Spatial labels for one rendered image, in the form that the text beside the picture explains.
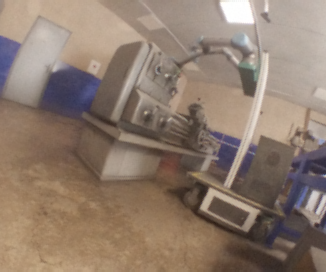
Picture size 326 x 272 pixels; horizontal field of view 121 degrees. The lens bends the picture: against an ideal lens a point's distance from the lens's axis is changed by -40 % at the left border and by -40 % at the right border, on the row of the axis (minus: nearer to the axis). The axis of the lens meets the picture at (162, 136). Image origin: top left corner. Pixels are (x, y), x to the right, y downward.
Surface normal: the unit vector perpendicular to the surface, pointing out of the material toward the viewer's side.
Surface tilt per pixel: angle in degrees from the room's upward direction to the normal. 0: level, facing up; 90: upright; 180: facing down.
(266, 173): 90
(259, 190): 90
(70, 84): 90
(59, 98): 90
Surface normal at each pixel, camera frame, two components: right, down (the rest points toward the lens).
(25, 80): 0.74, 0.31
